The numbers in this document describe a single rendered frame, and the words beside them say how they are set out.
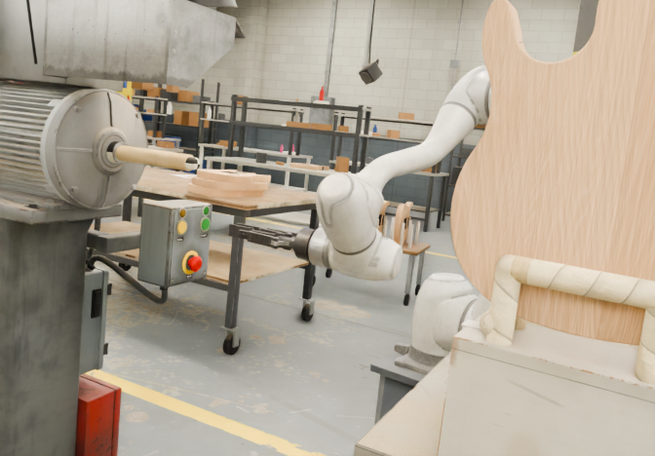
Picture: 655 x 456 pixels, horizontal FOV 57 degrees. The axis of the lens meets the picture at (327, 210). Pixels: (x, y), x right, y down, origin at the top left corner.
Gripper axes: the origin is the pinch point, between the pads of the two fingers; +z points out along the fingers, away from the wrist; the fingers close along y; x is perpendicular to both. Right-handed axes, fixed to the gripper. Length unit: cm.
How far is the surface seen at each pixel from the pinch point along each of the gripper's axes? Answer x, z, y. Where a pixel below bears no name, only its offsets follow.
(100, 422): -53, 27, -17
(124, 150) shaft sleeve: 18.6, 8.1, -33.3
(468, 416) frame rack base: -6, -71, -51
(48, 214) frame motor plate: 3.7, 21.3, -40.0
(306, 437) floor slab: -107, 27, 102
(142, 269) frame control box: -11.8, 20.3, -12.8
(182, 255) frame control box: -7.5, 12.2, -7.9
